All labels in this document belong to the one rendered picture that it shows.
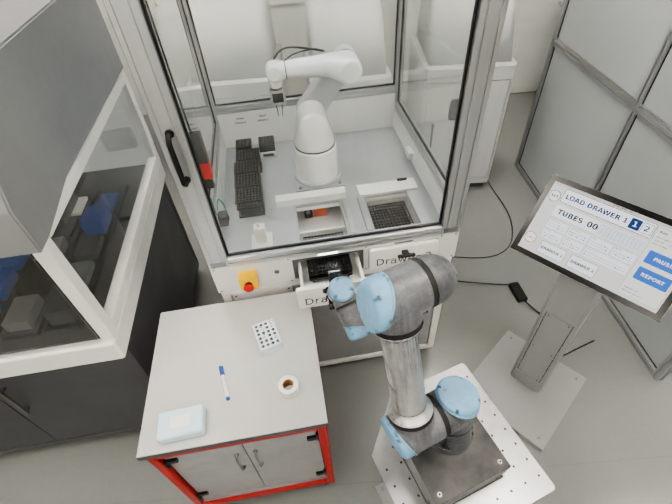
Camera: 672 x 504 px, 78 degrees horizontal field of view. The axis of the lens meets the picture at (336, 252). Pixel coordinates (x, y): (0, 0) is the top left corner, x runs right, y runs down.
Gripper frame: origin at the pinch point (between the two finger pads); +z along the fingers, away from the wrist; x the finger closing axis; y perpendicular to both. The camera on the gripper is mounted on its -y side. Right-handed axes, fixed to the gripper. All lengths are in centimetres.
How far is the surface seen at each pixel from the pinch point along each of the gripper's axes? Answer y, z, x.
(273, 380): 28.4, -1.2, -27.0
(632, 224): -5, -26, 101
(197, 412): 33, -10, -52
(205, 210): -33, -15, -41
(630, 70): -94, 38, 177
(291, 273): -10.9, 15.4, -15.8
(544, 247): -3, -9, 79
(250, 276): -11.3, 8.4, -31.7
